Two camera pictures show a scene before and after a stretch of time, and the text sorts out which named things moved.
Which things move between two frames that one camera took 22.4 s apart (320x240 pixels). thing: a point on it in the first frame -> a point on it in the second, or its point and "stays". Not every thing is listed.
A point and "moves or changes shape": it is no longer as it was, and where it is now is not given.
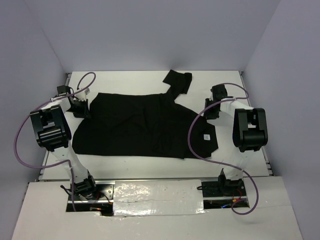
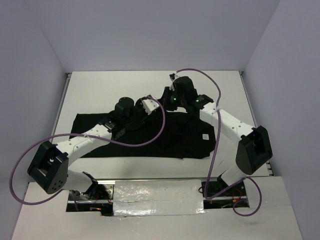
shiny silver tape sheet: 158,197 stays
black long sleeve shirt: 155,125 moves or changes shape
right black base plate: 223,188 stays
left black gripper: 85,113 -> 146,116
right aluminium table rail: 267,161 stays
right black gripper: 210,116 -> 164,99
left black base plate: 104,192 stays
